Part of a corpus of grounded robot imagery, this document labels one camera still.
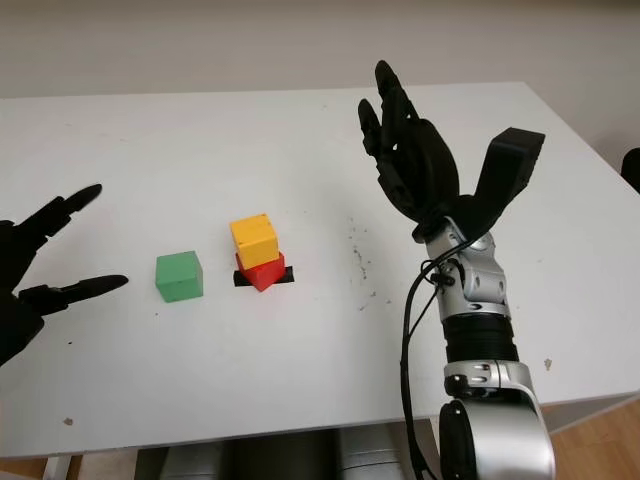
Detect black tape strip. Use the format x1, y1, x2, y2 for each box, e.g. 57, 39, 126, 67
233, 267, 296, 288

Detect green wooden cube block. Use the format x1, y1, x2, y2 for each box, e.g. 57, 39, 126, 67
154, 250, 205, 303

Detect white table leg frame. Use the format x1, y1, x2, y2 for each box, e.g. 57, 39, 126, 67
542, 397, 640, 436
42, 453, 72, 480

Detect dark object beside table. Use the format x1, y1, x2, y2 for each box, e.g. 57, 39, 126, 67
622, 147, 640, 194

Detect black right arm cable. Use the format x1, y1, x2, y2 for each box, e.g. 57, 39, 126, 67
399, 239, 474, 480

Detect red wooden cube block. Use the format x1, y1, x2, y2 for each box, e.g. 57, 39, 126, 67
234, 251, 286, 292

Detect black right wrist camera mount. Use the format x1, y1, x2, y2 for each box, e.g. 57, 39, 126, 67
457, 127, 546, 237

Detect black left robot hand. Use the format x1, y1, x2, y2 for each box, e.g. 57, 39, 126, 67
0, 183, 130, 369

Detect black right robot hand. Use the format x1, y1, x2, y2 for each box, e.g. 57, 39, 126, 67
357, 60, 461, 227

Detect yellow wooden cube block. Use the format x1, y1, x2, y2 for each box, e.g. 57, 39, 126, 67
229, 213, 279, 269

